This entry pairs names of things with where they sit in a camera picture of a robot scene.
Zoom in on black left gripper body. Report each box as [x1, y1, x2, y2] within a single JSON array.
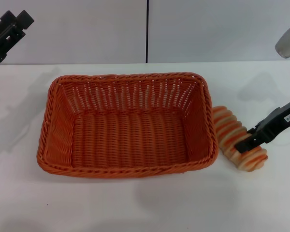
[[0, 21, 26, 66]]

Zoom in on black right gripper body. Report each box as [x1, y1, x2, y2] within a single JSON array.
[[255, 96, 290, 145]]

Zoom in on orange striped bread roll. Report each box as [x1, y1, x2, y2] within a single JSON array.
[[212, 105, 268, 173]]

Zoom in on orange woven plastic basket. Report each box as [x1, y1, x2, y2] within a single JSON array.
[[36, 71, 219, 179]]

